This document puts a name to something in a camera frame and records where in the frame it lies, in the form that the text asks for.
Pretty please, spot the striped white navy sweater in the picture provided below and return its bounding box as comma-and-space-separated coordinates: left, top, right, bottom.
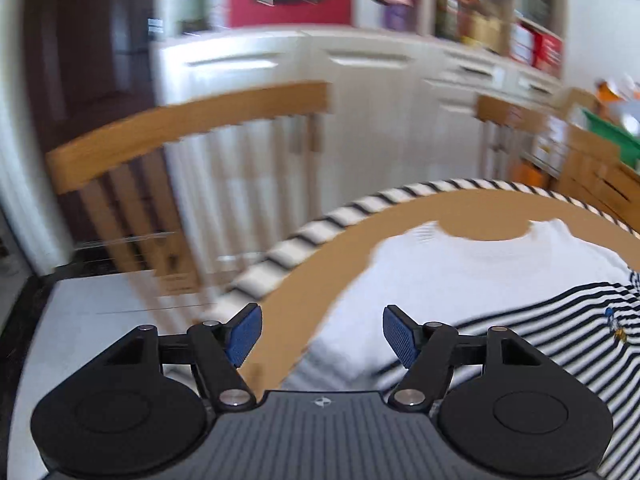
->
283, 219, 639, 479

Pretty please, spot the left wooden chair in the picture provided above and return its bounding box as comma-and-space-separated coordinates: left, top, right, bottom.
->
46, 81, 330, 296

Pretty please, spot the wooden chair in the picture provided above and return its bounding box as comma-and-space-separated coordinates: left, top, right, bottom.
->
46, 81, 330, 296
475, 94, 568, 180

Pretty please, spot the right wooden chair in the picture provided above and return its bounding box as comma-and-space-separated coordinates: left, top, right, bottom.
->
475, 94, 568, 180

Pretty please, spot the wooden side cabinet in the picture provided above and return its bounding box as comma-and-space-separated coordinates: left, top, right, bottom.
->
551, 88, 639, 231

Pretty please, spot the green plastic bin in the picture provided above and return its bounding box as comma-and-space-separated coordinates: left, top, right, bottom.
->
582, 108, 640, 168

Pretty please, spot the white sideboard cabinet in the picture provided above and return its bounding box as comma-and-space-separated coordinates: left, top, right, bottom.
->
150, 0, 569, 281

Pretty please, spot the red snack box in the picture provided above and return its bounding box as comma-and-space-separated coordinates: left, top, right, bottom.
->
533, 32, 563, 78

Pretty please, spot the dark brown door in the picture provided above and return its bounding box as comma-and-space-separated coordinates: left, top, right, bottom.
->
22, 0, 174, 241

